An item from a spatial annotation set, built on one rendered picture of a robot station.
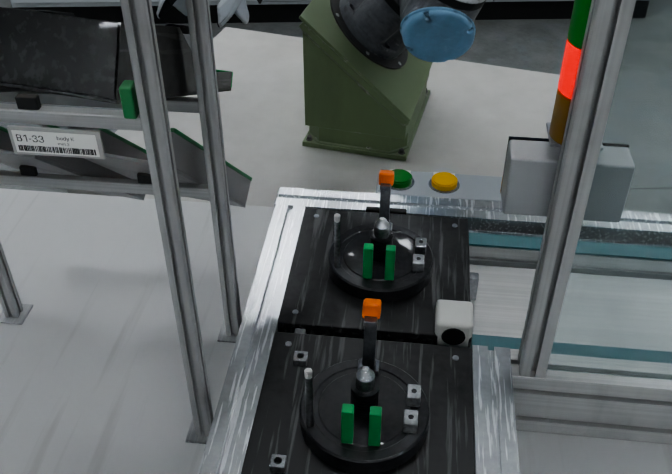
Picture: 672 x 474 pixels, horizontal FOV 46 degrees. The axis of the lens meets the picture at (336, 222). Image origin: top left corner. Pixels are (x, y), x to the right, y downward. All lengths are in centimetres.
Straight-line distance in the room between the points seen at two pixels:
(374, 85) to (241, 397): 67
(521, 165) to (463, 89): 93
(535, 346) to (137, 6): 56
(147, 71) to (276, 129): 89
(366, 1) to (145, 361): 74
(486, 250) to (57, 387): 62
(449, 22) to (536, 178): 51
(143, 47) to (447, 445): 51
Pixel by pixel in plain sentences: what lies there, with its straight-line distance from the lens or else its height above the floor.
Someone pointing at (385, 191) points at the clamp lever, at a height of 105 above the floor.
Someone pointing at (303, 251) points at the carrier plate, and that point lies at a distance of 109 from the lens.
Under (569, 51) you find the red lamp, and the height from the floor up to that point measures 135.
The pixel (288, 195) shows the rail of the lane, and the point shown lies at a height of 96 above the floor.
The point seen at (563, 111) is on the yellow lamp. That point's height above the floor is 130.
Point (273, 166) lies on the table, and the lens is 146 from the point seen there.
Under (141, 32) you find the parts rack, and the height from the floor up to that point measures 140.
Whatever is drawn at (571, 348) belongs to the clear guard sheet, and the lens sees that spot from 96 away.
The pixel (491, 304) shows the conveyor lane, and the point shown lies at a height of 92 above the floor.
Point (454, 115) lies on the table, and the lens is 163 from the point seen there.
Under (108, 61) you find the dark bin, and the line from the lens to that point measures 78.
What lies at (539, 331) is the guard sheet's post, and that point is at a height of 104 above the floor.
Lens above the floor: 167
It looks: 38 degrees down
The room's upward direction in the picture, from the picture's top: straight up
